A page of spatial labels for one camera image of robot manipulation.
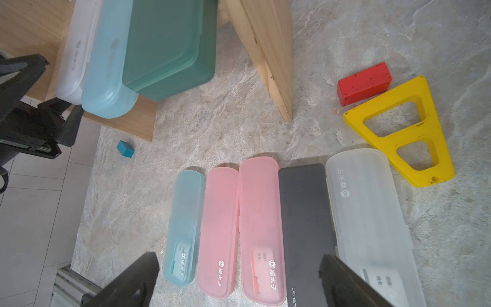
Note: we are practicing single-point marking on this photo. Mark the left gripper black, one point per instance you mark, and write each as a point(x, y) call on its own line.
point(37, 131)

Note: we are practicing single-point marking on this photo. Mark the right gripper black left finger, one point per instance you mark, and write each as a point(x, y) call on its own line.
point(133, 287)

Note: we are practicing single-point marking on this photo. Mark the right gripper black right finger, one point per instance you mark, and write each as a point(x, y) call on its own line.
point(343, 287)

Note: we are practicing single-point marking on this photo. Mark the clear white pencil case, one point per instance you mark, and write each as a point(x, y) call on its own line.
point(373, 239)

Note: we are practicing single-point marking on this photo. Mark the frosted white pencil case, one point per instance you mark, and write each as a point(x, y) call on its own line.
point(77, 50)

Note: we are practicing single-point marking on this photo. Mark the light teal pencil case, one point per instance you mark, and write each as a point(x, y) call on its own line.
point(184, 228)
point(104, 93)

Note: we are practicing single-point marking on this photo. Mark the black pencil case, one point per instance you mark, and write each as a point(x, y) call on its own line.
point(308, 233)

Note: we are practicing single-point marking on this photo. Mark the pink pencil case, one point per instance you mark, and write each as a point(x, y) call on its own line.
point(261, 234)
point(217, 255)

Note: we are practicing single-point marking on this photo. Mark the dark green pencil case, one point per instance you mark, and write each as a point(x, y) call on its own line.
point(171, 47)

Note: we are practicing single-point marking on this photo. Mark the wooden two-tier shelf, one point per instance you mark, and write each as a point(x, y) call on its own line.
point(264, 27)

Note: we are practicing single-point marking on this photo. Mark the small teal block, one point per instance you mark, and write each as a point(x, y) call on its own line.
point(125, 149)

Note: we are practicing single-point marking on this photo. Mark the red rectangular block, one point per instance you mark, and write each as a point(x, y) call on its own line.
point(364, 84)

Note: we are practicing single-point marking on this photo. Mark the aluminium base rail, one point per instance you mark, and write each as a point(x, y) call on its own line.
point(72, 289)

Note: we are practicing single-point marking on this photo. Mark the yellow frame block with hole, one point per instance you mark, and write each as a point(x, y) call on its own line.
point(428, 130)

